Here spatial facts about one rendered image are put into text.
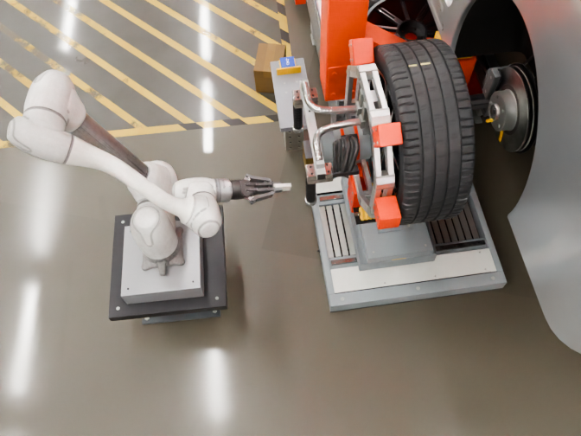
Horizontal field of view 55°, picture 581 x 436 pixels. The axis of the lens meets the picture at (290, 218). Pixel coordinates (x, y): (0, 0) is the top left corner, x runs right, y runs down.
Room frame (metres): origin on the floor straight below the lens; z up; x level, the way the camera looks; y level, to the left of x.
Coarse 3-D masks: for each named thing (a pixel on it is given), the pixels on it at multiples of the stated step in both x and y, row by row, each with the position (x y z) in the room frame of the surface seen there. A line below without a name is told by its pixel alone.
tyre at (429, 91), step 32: (384, 64) 1.35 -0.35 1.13; (416, 64) 1.30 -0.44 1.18; (448, 64) 1.29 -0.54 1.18; (416, 96) 1.18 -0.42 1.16; (448, 96) 1.17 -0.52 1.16; (416, 128) 1.08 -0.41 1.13; (448, 128) 1.08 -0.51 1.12; (416, 160) 1.01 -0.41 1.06; (448, 160) 1.01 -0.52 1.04; (416, 192) 0.95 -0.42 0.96; (448, 192) 0.95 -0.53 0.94
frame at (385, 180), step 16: (368, 64) 1.39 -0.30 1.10; (352, 80) 1.49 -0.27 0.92; (368, 96) 1.23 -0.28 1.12; (384, 96) 1.23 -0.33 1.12; (352, 112) 1.48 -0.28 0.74; (368, 112) 1.17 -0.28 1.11; (384, 112) 1.16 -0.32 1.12; (368, 176) 1.24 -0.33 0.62; (384, 176) 1.00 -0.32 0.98; (368, 192) 1.17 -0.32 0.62; (384, 192) 1.02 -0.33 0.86; (368, 208) 1.02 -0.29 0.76
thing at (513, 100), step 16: (512, 80) 1.40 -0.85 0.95; (528, 80) 1.35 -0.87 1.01; (496, 96) 1.38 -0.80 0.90; (512, 96) 1.35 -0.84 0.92; (528, 96) 1.29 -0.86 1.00; (512, 112) 1.30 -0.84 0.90; (528, 112) 1.24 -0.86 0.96; (496, 128) 1.30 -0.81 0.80; (512, 128) 1.28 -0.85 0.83; (528, 128) 1.21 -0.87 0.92; (512, 144) 1.24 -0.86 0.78
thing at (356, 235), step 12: (348, 204) 1.38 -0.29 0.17; (348, 216) 1.34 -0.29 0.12; (360, 240) 1.19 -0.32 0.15; (432, 240) 1.16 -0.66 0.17; (360, 252) 1.13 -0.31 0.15; (432, 252) 1.11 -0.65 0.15; (360, 264) 1.07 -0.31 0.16; (372, 264) 1.07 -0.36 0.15; (384, 264) 1.07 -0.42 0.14; (396, 264) 1.07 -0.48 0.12; (408, 264) 1.08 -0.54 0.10
